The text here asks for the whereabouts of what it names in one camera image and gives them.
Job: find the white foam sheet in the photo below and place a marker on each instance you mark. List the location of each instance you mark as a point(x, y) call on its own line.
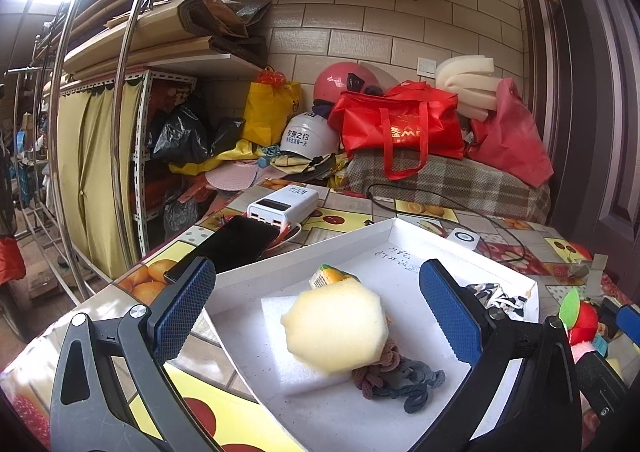
point(285, 357)

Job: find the red plastic bag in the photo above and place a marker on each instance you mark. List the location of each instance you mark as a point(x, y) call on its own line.
point(510, 132)

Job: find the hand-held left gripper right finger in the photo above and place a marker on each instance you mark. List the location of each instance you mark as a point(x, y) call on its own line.
point(450, 312)

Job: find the red garment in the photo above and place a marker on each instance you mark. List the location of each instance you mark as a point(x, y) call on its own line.
point(10, 257)

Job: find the dark panelled door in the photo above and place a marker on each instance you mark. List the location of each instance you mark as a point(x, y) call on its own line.
point(590, 82)

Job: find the white power bank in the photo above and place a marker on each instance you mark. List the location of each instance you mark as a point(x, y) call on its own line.
point(285, 202)

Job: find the plaid blanket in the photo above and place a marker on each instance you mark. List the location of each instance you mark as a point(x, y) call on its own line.
point(450, 182)

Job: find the yellow green soft carton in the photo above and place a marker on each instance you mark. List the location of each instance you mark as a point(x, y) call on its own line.
point(330, 276)

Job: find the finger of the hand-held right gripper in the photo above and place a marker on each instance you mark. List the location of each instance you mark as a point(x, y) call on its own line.
point(629, 318)
point(600, 382)

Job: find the folded brown cardboard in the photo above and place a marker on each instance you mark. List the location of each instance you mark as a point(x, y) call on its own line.
point(215, 15)

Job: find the black plastic bag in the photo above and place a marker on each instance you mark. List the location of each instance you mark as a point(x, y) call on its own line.
point(225, 135)
point(180, 132)

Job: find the yellow cloth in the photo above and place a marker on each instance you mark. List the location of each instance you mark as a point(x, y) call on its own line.
point(240, 152)

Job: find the white tray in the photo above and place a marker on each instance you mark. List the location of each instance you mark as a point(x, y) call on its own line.
point(400, 252)

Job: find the grey plastic bag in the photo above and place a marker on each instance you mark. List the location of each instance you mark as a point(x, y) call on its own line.
point(180, 214)

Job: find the red apple plush toy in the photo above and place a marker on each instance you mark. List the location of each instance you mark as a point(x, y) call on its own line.
point(582, 322)

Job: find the pink sun hat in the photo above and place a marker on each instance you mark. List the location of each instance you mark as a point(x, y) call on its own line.
point(230, 177)

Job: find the pink helmet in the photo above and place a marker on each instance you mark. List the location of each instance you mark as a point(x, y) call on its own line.
point(340, 80)

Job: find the red tote bag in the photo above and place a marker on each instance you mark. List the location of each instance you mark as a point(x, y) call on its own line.
point(400, 127)

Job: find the black and white patterned cloth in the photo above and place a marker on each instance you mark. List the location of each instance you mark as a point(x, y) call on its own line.
point(500, 294)

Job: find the white helmet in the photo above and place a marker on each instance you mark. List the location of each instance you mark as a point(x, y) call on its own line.
point(305, 137)

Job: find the yellow sponge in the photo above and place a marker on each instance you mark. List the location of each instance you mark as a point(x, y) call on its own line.
point(330, 327)

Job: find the chrome metal rack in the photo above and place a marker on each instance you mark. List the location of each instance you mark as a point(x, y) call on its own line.
point(76, 277)

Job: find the yellow bag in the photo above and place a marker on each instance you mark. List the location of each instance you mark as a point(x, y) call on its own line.
point(270, 112)

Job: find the yellow curtain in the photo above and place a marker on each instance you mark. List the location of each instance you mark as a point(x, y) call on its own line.
point(100, 172)

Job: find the stack of wooden boards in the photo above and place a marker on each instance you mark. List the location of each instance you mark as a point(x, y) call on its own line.
point(150, 47)

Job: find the black smartphone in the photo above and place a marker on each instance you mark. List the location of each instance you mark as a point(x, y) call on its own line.
point(235, 242)

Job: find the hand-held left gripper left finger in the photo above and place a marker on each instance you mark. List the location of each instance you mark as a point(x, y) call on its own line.
point(182, 307)

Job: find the grey folded strip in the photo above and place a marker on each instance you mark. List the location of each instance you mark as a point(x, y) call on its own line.
point(595, 272)

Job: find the white foam block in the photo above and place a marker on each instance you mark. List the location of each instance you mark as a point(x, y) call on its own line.
point(470, 82)

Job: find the white wall switch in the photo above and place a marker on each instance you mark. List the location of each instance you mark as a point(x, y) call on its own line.
point(426, 65)

